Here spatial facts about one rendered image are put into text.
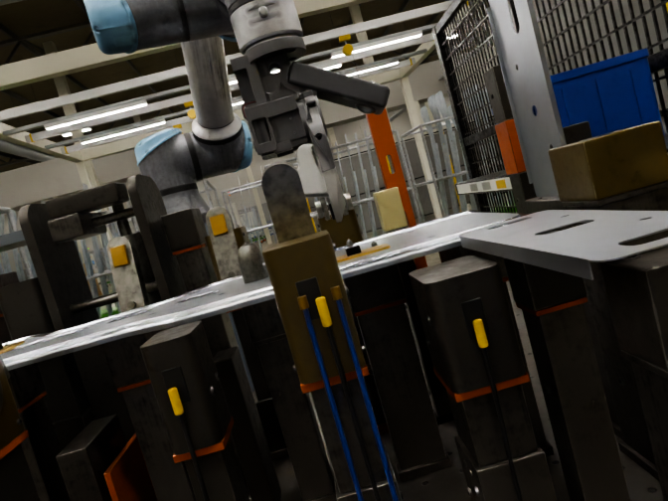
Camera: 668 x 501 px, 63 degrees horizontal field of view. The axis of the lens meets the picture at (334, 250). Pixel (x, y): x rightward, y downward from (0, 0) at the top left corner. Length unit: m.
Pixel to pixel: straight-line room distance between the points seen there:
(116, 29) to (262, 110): 0.21
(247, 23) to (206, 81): 0.59
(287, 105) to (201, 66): 0.61
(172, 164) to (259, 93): 0.70
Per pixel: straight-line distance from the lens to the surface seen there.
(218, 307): 0.59
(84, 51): 7.13
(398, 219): 0.81
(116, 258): 0.87
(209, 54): 1.20
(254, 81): 0.64
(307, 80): 0.64
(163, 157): 1.32
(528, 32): 0.73
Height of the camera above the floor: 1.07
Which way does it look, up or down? 5 degrees down
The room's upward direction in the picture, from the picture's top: 16 degrees counter-clockwise
